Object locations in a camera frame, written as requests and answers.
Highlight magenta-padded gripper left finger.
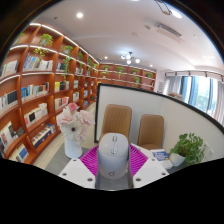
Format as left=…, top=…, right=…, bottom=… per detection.
left=58, top=144, right=101, bottom=190

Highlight white computer mouse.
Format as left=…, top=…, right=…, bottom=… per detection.
left=96, top=132, right=131, bottom=181

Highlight white book with blue cover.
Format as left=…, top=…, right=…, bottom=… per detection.
left=149, top=148, right=174, bottom=170

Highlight white ceramic vase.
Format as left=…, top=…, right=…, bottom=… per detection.
left=63, top=134, right=84, bottom=160

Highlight large orange bookshelf unit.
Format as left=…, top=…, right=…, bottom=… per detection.
left=0, top=21, right=101, bottom=165

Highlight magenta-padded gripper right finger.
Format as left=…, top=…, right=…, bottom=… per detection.
left=128, top=143, right=170, bottom=189

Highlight tan padded chair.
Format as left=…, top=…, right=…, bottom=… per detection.
left=136, top=113, right=165, bottom=151
left=98, top=103, right=133, bottom=144

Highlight orange shelf unit with plants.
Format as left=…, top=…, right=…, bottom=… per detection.
left=98, top=61, right=158, bottom=90

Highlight ceiling air vent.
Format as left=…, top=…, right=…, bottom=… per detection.
left=153, top=21, right=184, bottom=44

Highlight green plant in white pot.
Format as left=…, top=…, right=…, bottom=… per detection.
left=168, top=132, right=206, bottom=168

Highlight window with curtains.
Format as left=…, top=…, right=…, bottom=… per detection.
left=163, top=71, right=224, bottom=126

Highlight pink and white flowers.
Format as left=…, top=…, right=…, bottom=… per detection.
left=55, top=102, right=96, bottom=144

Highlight ceiling light cluster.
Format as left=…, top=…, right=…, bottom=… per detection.
left=119, top=51, right=142, bottom=66

